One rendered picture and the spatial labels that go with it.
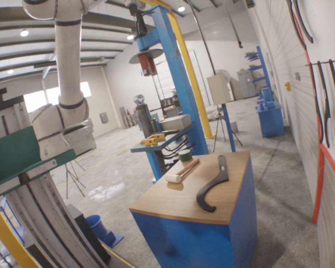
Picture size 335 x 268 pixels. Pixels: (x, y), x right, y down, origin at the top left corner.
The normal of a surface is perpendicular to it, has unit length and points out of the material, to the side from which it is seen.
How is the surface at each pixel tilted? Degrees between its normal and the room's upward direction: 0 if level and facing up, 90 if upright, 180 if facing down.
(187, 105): 90
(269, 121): 90
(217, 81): 90
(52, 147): 68
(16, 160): 90
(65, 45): 131
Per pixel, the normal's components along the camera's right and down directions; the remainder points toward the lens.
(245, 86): -0.51, 0.32
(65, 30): 0.24, 0.75
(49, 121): 0.63, -0.02
